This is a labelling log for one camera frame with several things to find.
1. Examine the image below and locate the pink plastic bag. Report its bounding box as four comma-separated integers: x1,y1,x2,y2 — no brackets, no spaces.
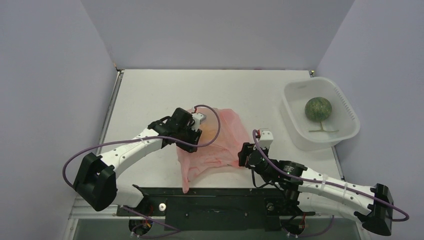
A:
176,108,250,194

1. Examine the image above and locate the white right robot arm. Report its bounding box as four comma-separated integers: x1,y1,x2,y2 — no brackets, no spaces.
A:
237,142,394,236

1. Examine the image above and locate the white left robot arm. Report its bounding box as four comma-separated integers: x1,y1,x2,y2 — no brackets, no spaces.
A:
73,107,207,215

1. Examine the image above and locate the green netted fake melon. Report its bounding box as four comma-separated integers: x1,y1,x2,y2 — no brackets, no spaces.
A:
304,97,333,122

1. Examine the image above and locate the white plastic basket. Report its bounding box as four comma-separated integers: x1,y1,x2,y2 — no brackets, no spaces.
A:
279,77,360,151

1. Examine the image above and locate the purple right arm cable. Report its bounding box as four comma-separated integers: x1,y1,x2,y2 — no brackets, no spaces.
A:
252,129,410,239

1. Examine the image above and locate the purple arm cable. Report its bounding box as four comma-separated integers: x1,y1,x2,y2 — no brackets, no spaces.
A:
62,104,222,239
252,129,410,239

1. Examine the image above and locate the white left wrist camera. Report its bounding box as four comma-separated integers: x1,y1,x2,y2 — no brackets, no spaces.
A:
191,112,207,131

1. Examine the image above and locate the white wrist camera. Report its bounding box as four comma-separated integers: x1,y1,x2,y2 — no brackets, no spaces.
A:
191,112,207,131
256,128,274,150

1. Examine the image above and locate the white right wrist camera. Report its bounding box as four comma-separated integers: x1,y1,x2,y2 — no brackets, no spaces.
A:
256,128,274,150

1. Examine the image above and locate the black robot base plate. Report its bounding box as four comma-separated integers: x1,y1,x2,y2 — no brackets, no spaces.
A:
116,187,304,231

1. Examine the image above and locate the aluminium table edge rail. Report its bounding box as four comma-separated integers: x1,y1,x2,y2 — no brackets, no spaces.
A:
97,69,125,145

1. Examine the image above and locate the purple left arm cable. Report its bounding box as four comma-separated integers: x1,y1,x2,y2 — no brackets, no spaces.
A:
62,104,222,239

